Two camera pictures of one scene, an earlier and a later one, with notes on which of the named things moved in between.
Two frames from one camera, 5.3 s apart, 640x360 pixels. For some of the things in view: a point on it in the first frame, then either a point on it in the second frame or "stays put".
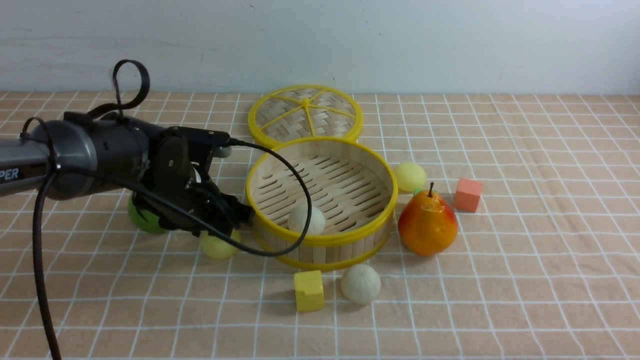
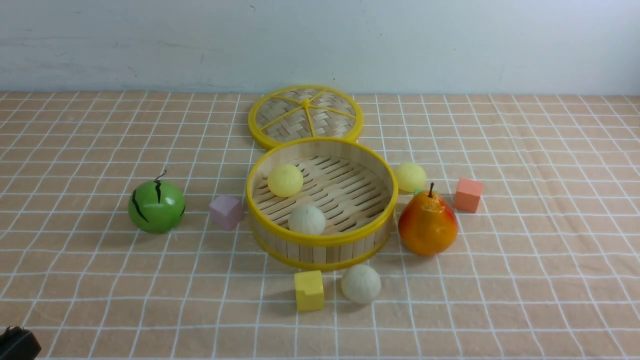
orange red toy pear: x=427 y=225 stays put
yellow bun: x=216 y=247 → x=285 y=180
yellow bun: x=410 y=176 stays put
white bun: x=361 y=284 stays put
